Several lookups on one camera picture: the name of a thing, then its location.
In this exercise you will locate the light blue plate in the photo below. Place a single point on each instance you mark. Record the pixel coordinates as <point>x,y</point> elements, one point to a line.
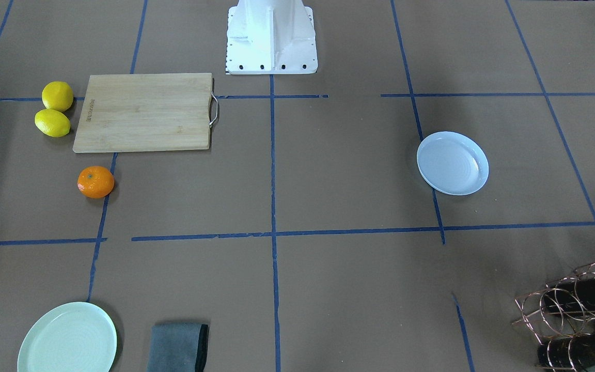
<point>452,163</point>

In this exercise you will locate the orange mandarin fruit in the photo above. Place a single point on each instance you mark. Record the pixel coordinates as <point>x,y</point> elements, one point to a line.
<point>95,182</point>

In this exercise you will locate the light green plate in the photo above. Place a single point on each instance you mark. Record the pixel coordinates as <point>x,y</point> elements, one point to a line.
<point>76,336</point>

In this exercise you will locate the bamboo cutting board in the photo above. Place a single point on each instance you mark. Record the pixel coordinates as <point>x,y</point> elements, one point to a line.
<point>147,112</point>

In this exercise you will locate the folded grey cloth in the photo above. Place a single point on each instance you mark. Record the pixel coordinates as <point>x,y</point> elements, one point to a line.
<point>178,346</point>

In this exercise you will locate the lower yellow lemon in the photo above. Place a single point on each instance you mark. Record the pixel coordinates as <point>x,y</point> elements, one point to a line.
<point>52,123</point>

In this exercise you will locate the yellow lemon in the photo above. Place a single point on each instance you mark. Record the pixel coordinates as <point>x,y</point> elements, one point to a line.
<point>57,96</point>
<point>52,123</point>

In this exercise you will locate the upper yellow lemon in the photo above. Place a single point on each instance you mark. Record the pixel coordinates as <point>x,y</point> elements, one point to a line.
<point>57,96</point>

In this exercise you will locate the dark wine bottle lower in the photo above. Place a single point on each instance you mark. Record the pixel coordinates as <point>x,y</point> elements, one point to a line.
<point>568,353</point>

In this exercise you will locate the dark wine bottle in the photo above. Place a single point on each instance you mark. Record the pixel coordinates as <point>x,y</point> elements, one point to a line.
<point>574,296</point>
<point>568,353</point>

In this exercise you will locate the dark wine bottle upper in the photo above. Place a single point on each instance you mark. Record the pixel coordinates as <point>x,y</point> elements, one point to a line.
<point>574,296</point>

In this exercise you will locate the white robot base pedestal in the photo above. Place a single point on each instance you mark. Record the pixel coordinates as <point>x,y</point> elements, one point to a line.
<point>271,37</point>

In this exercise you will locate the copper wire bottle rack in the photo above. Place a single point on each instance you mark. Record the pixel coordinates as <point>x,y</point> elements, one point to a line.
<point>561,317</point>

